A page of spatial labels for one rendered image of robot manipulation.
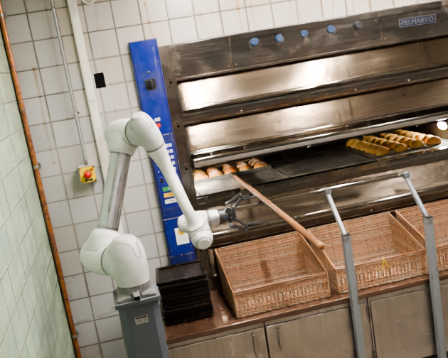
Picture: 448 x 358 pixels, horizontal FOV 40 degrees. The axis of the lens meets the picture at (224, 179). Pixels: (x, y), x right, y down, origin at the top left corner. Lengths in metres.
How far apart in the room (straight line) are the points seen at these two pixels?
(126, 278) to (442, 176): 2.29
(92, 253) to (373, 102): 2.01
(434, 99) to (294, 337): 1.74
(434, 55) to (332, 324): 1.79
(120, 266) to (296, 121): 1.57
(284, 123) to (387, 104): 0.68
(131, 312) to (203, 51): 1.63
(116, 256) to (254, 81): 1.49
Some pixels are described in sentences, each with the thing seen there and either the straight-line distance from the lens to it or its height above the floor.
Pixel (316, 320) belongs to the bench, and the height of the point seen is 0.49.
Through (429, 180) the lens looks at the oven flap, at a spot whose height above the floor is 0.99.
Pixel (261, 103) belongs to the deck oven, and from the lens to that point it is 3.78.
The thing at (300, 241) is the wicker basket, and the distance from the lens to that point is 3.94.
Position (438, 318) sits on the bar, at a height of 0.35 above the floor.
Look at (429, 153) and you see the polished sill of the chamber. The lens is 4.21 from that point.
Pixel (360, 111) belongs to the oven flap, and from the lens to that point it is 3.98.
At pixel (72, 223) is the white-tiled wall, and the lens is 3.78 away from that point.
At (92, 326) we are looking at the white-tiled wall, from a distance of 3.98.
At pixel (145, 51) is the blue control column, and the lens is 3.65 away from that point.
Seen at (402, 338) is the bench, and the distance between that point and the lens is 3.83.
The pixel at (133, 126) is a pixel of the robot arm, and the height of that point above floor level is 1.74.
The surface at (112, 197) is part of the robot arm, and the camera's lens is 3.01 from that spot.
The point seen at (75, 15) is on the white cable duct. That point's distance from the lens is 3.67.
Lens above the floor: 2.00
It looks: 11 degrees down
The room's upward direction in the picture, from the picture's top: 10 degrees counter-clockwise
